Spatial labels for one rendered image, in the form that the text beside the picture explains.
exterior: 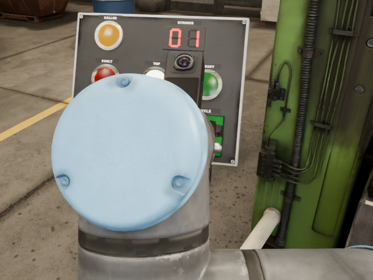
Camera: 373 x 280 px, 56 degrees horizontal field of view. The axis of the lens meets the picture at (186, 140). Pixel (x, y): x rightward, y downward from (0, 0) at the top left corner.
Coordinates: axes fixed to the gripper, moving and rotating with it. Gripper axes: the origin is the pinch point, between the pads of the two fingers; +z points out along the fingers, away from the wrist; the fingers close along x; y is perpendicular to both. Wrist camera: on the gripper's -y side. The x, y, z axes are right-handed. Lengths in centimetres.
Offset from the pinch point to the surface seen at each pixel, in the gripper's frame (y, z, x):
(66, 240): 59, 112, -74
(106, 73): -9.7, 10.6, -19.7
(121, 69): -10.6, 11.0, -16.9
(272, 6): -214, 519, 48
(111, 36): -17.0, 10.6, -19.2
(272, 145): 1.9, 40.4, 16.1
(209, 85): -8.6, 10.6, 0.6
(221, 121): -1.9, 10.2, 3.4
